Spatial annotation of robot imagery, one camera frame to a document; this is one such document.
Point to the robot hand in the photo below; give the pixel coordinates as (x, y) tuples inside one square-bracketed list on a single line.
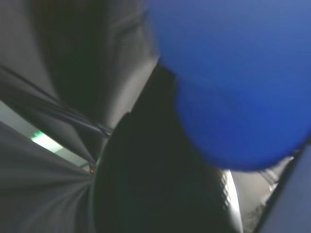
[(158, 182)]

